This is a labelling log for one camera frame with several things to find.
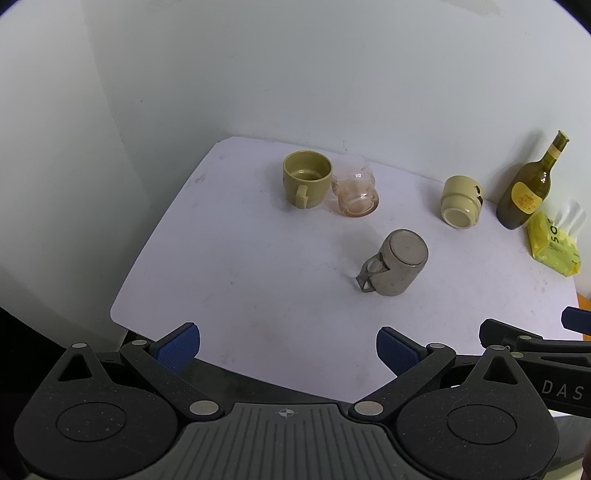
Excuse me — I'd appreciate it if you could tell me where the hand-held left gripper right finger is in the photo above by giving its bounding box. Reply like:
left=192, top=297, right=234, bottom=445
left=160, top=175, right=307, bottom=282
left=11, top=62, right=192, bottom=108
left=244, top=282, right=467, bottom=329
left=347, top=326, right=537, bottom=422

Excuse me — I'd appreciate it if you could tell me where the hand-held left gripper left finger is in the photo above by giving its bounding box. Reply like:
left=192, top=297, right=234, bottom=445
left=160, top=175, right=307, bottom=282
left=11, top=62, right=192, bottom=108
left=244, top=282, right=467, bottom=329
left=41, top=323, right=225, bottom=422

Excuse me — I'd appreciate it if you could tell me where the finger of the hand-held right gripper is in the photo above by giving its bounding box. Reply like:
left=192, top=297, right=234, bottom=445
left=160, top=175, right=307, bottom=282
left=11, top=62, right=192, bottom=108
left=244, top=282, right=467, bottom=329
left=478, top=318, right=591, bottom=365
left=560, top=306, right=591, bottom=341

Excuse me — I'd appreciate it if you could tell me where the grey ceramic mug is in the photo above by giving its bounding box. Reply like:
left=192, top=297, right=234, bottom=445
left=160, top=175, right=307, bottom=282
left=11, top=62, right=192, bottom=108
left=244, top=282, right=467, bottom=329
left=356, top=229, right=429, bottom=297

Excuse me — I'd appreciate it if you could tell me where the cream ceramic cup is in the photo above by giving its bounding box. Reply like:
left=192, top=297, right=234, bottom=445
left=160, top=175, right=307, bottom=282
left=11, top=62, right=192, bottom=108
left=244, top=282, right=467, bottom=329
left=440, top=175, right=485, bottom=230

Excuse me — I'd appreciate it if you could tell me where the clear pinkish glass cup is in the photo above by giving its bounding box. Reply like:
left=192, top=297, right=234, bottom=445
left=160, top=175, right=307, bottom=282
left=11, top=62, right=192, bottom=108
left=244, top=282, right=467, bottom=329
left=331, top=154, right=380, bottom=219

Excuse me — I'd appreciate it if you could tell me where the yellow tissue pack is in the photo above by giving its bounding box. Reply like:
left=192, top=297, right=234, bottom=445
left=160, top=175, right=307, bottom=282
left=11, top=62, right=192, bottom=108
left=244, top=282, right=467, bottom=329
left=527, top=199, right=583, bottom=278

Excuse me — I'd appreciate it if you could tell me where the green glass wine bottle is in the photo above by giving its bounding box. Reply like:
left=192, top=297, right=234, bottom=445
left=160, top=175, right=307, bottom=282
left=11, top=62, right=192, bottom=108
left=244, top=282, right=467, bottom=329
left=496, top=130, right=570, bottom=230

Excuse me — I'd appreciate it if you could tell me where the olive green mug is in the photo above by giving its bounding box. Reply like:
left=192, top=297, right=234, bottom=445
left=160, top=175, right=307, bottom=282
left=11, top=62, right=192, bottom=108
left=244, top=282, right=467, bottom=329
left=283, top=150, right=333, bottom=210

